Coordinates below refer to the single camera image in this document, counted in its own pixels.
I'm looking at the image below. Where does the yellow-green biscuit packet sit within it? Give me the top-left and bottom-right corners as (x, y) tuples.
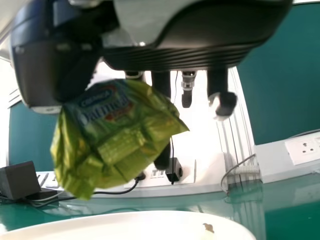
(49, 78), (190, 201)

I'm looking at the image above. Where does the small white socket plate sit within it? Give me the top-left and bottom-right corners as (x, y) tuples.
(35, 171), (50, 187)
(45, 174), (61, 189)

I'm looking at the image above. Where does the white plate brown leaf pattern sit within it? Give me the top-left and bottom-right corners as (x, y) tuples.
(0, 209), (257, 240)

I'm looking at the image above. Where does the black power adapter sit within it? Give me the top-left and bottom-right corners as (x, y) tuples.
(164, 157), (184, 183)

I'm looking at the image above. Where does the white double socket panel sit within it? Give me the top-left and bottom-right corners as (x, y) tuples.
(123, 159), (197, 189)

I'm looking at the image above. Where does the white socket strip box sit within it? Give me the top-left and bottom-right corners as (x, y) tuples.
(254, 129), (320, 185)

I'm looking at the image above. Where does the large black box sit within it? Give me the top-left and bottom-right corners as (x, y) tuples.
(0, 160), (42, 201)

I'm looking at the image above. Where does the small flat black box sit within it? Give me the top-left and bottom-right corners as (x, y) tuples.
(24, 187), (61, 201)

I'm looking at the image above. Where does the aluminium partition post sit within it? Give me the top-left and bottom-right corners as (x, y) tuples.
(214, 66), (256, 186)

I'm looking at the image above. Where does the grey corrugated cable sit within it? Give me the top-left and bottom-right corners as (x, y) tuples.
(220, 152), (261, 196)

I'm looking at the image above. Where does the black plug with cable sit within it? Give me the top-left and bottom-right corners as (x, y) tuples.
(92, 170), (148, 196)

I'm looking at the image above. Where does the thin grey wire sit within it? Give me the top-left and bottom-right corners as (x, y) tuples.
(28, 189), (66, 208)

